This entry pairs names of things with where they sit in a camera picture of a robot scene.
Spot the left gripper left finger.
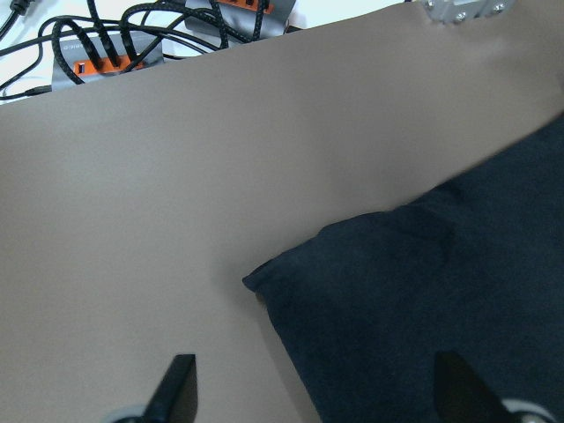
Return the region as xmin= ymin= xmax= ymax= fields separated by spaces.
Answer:
xmin=143 ymin=354 xmax=197 ymax=423

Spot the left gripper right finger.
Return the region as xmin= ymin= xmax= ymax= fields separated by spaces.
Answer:
xmin=434 ymin=352 xmax=507 ymax=423

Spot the black printed t-shirt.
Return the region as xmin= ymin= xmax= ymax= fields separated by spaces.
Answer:
xmin=243 ymin=117 xmax=563 ymax=422

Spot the orange power strip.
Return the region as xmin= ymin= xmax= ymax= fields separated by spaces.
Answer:
xmin=51 ymin=32 xmax=164 ymax=90

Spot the aluminium frame post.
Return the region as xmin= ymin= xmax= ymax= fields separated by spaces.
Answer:
xmin=421 ymin=0 xmax=516 ymax=24

